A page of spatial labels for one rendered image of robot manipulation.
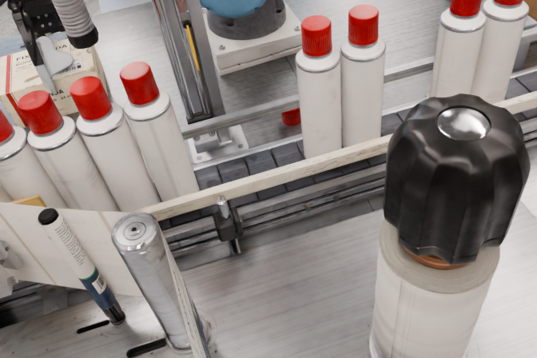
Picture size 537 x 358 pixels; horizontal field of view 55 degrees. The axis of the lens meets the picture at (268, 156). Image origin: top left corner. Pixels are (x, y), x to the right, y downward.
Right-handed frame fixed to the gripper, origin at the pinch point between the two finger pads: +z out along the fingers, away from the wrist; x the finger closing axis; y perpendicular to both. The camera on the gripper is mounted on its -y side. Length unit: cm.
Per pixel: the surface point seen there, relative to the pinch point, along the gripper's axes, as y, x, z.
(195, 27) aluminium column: 23.8, -26.3, -16.5
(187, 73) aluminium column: 21.4, -26.2, -10.1
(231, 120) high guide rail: 24.6, -35.6, -8.0
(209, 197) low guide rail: 19.0, -42.5, -2.9
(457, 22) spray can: 52, -41, -17
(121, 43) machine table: 12.7, 12.3, 5.2
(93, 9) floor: -4, 201, 88
